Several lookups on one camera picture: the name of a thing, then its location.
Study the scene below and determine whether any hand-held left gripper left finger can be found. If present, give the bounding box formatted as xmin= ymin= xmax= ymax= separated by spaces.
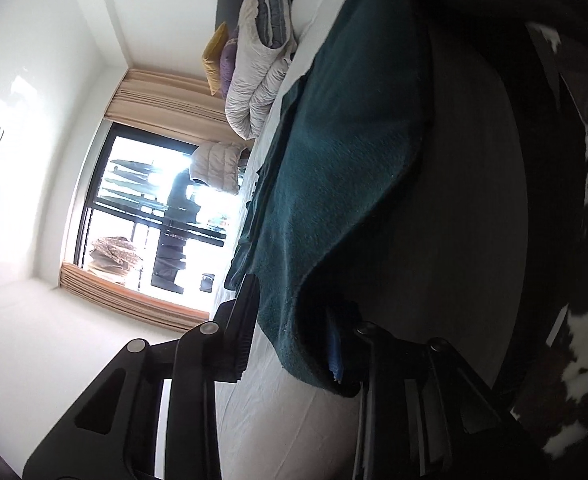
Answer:
xmin=24 ymin=275 xmax=260 ymax=480

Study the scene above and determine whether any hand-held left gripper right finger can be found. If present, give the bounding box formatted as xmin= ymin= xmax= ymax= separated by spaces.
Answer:
xmin=326 ymin=305 xmax=540 ymax=480

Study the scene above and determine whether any dark green knit sweater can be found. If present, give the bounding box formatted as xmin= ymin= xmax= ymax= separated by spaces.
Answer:
xmin=224 ymin=0 xmax=435 ymax=398

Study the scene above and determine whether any row of hanging dark clothes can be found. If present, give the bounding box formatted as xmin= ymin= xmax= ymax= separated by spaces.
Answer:
xmin=151 ymin=160 xmax=200 ymax=293

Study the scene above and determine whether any beige curtain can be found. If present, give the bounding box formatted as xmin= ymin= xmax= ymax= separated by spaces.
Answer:
xmin=104 ymin=67 xmax=235 ymax=136
xmin=59 ymin=260 xmax=210 ymax=333

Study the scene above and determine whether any patterned hanging blanket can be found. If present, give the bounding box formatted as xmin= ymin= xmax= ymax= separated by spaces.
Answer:
xmin=89 ymin=235 xmax=145 ymax=276

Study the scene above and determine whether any white puffer vest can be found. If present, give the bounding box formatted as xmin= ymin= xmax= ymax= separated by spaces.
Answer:
xmin=189 ymin=142 xmax=249 ymax=196

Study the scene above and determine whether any black framed balcony window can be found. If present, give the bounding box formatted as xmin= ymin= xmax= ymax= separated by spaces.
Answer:
xmin=74 ymin=120 xmax=247 ymax=311

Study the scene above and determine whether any bed with white sheet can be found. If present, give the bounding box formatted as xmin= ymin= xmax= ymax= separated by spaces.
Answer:
xmin=214 ymin=0 xmax=530 ymax=480

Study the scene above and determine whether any folded grey white duvet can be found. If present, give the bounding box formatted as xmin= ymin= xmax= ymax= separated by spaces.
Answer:
xmin=224 ymin=0 xmax=300 ymax=141

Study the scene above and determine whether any purple pillow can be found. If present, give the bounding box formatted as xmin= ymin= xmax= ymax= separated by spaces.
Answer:
xmin=219 ymin=37 xmax=240 ymax=91

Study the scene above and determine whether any yellow pillow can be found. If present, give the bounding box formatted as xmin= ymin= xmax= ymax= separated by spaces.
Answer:
xmin=202 ymin=22 xmax=230 ymax=96

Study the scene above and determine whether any white pillow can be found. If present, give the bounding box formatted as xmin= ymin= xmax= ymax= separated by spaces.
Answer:
xmin=294 ymin=0 xmax=327 ymax=43

